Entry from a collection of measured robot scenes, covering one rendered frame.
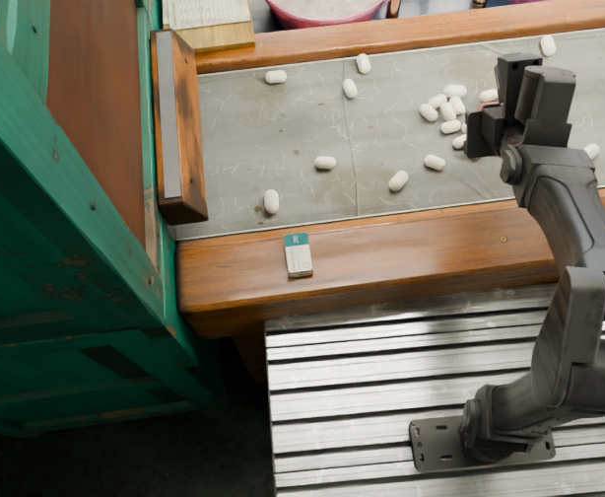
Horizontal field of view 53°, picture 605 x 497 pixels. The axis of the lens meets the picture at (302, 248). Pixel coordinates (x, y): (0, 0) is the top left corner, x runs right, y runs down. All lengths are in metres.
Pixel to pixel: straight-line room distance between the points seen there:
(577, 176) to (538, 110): 0.10
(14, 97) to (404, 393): 0.69
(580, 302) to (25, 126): 0.43
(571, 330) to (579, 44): 0.74
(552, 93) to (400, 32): 0.42
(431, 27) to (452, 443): 0.67
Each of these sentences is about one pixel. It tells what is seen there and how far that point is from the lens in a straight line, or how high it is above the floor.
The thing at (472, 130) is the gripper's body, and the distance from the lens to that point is 0.86.
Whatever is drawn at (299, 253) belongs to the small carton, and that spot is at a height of 0.78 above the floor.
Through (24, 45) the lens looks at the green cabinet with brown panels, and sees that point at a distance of 0.48.
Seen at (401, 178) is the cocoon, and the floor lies 0.76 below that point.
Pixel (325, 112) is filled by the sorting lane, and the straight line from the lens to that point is 1.02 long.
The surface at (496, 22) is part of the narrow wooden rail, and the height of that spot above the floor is 0.76.
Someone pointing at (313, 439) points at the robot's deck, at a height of 0.67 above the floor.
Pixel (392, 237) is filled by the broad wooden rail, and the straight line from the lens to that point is 0.90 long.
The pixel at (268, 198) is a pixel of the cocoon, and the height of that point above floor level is 0.76.
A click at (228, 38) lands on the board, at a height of 0.78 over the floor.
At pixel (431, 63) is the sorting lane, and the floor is 0.74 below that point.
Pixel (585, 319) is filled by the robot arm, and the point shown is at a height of 1.11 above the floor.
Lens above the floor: 1.58
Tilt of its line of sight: 68 degrees down
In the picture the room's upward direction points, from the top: 2 degrees counter-clockwise
